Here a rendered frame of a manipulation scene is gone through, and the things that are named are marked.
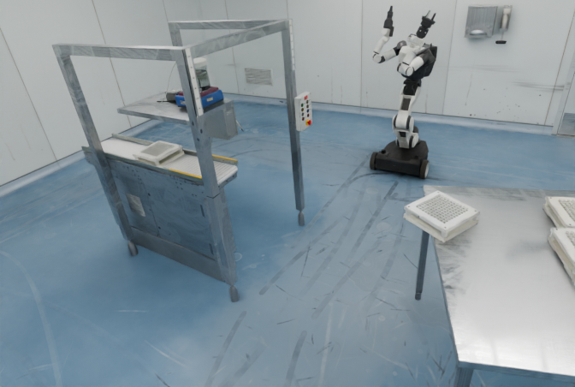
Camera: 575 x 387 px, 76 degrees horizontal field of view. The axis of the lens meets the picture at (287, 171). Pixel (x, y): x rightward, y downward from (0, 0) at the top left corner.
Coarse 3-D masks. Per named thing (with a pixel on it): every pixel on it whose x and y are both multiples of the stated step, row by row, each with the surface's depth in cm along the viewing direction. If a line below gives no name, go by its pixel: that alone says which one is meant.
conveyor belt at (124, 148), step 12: (108, 144) 294; (120, 144) 292; (132, 144) 290; (132, 156) 270; (192, 156) 261; (168, 168) 247; (180, 168) 246; (192, 168) 244; (216, 168) 241; (228, 168) 240
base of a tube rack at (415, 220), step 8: (408, 216) 183; (416, 224) 179; (424, 224) 176; (464, 224) 174; (472, 224) 175; (432, 232) 172; (440, 232) 170; (448, 232) 170; (456, 232) 170; (440, 240) 169
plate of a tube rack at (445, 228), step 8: (440, 192) 191; (416, 200) 186; (424, 200) 185; (456, 200) 183; (408, 208) 181; (416, 208) 180; (472, 208) 176; (416, 216) 178; (424, 216) 174; (432, 216) 174; (464, 216) 172; (472, 216) 172; (432, 224) 170; (440, 224) 168; (448, 224) 167; (456, 224) 167
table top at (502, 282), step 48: (432, 192) 204; (480, 192) 201; (528, 192) 197; (432, 240) 174; (480, 240) 167; (528, 240) 165; (480, 288) 143; (528, 288) 141; (480, 336) 125; (528, 336) 124
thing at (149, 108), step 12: (156, 96) 244; (120, 108) 227; (132, 108) 224; (144, 108) 222; (156, 108) 220; (168, 108) 218; (180, 108) 216; (216, 108) 213; (168, 120) 205; (180, 120) 200
